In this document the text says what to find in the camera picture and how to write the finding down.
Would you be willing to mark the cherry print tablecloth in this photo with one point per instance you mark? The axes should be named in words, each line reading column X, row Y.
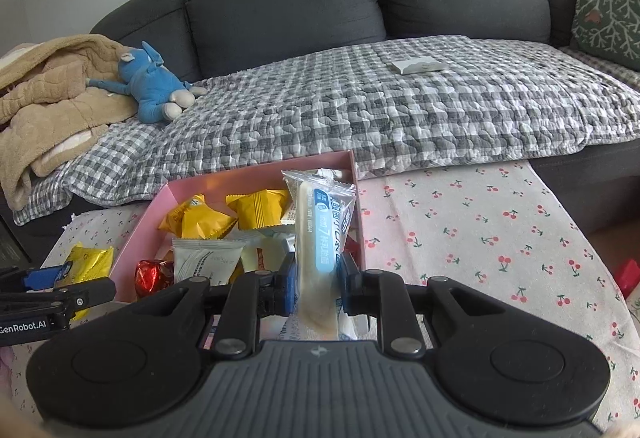
column 500, row 243

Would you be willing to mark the beige blanket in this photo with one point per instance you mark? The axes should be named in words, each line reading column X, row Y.
column 50, row 93

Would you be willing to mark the red foil snack packet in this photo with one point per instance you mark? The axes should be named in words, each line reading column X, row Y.
column 150, row 278

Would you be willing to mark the pink and silver cardboard box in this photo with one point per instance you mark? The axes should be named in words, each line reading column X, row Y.
column 145, row 218

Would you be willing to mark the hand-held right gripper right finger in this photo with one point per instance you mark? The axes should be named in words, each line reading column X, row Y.
column 350, row 288

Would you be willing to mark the large yellow foil packet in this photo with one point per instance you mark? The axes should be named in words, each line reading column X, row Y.
column 87, row 258

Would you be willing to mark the red bag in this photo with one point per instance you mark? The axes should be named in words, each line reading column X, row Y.
column 629, row 278

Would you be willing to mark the small white flat packet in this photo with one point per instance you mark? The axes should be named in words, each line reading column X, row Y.
column 417, row 66

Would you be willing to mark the blue and white bread packet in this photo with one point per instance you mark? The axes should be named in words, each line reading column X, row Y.
column 315, row 238

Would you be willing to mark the cream and orange snack packet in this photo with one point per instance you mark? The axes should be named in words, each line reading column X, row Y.
column 265, row 258

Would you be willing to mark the grey checkered quilted blanket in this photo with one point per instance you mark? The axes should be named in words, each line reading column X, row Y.
column 400, row 118

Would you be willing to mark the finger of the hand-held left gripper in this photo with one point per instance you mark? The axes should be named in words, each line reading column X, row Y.
column 45, row 278
column 85, row 292

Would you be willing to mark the blue plush toy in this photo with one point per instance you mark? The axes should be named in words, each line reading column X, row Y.
column 150, row 88

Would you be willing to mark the dark grey sofa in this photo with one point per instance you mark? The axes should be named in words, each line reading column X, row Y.
column 280, row 8

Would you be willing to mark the large white grey snack packet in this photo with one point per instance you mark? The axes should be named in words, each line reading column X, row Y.
column 205, row 260

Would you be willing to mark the small yellow packet blue logo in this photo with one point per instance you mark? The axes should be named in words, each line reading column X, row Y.
column 200, row 220

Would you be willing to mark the green patterned cushion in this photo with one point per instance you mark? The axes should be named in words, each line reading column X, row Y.
column 605, row 18

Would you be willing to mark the plain yellow pillow snack packet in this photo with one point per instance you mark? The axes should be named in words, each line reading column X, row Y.
column 260, row 208

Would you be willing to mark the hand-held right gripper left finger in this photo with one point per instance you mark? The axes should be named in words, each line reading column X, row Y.
column 287, row 288

